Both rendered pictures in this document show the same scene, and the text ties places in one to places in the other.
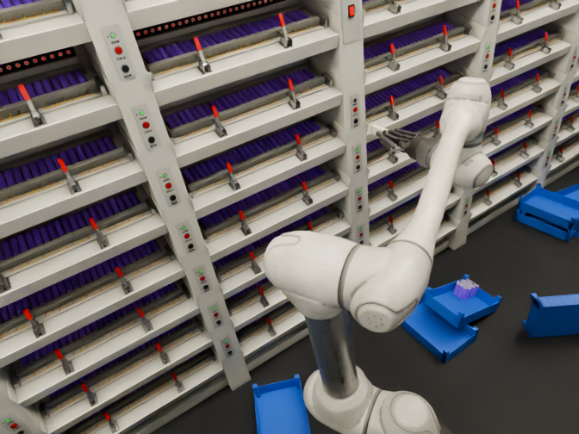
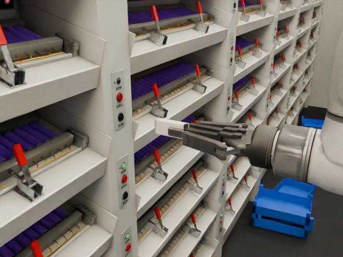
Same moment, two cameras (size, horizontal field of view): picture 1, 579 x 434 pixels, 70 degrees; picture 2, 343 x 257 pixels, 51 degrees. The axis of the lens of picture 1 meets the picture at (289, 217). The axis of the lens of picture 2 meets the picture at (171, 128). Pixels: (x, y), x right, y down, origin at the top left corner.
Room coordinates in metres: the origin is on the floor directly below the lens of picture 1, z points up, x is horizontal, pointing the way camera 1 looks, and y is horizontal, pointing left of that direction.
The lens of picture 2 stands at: (0.75, 0.03, 1.26)
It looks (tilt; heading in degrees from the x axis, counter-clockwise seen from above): 22 degrees down; 324
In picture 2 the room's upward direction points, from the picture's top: straight up
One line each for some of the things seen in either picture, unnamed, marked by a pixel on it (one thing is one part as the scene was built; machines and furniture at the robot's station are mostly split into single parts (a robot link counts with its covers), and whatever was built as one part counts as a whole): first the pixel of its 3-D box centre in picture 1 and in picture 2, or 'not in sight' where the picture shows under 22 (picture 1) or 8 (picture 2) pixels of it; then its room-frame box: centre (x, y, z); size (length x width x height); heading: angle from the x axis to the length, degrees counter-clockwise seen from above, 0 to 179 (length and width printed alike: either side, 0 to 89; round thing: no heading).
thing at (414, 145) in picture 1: (414, 145); (249, 143); (1.13, -0.42, 1.00); 0.09 x 0.08 x 0.07; 26
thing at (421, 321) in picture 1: (434, 324); not in sight; (1.18, -0.57, 0.04); 0.30 x 0.20 x 0.08; 26
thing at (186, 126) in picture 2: (395, 140); (211, 138); (1.19, -0.38, 1.00); 0.11 x 0.01 x 0.04; 28
